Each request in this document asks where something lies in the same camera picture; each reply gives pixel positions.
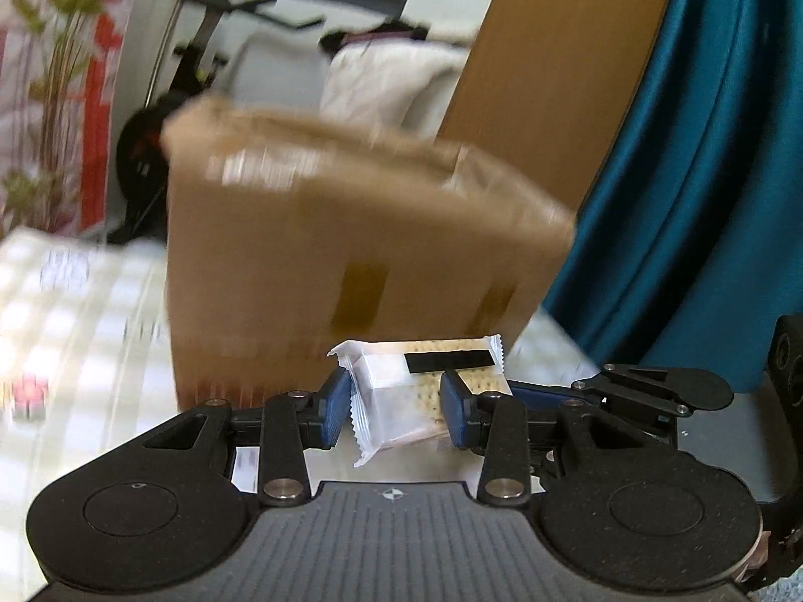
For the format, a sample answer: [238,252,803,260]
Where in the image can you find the teal curtain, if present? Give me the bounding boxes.
[545,0,801,393]

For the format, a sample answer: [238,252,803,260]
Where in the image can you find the brown cardboard box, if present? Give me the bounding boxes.
[161,96,574,409]

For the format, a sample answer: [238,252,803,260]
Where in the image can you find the black exercise bike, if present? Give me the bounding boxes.
[106,0,328,246]

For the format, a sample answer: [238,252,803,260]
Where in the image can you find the red snack packet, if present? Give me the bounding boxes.
[6,375,49,422]

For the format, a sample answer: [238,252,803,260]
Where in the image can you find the wooden headboard panel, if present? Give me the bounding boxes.
[438,0,668,209]

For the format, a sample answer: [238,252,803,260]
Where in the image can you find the pink printed backdrop poster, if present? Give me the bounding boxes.
[2,0,133,236]

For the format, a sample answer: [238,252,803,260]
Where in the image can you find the checked cartoon tablecloth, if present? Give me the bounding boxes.
[0,224,605,602]

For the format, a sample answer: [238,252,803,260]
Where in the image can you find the white quilted bedding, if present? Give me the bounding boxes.
[320,38,468,138]

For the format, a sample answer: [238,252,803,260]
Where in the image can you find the white cracker packet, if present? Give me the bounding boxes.
[329,334,510,468]

